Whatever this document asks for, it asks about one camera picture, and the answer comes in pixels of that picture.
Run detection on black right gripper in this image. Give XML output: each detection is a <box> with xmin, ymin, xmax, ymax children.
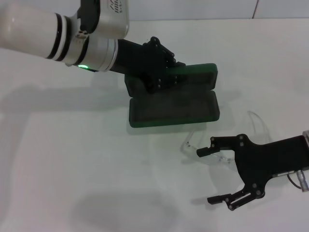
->
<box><xmin>196</xmin><ymin>133</ymin><xmax>309</xmax><ymax>212</ymax></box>

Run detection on right gripper silver connector plug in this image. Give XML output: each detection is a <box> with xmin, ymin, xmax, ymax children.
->
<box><xmin>295</xmin><ymin>170</ymin><xmax>309</xmax><ymax>193</ymax></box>

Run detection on green glasses case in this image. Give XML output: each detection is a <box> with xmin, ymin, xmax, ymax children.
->
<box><xmin>124</xmin><ymin>63</ymin><xmax>221</xmax><ymax>129</ymax></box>

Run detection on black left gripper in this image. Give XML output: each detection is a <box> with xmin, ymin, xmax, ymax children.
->
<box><xmin>109</xmin><ymin>36</ymin><xmax>188</xmax><ymax>95</ymax></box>

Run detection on clear plastic glasses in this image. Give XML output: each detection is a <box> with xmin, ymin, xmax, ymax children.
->
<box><xmin>180</xmin><ymin>110</ymin><xmax>274</xmax><ymax>170</ymax></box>

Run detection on right gripper thin cable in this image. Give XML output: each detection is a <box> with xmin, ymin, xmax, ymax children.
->
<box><xmin>286</xmin><ymin>172</ymin><xmax>303</xmax><ymax>189</ymax></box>

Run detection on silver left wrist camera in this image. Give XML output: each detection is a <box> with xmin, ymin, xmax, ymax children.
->
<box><xmin>76</xmin><ymin>0</ymin><xmax>130</xmax><ymax>40</ymax></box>

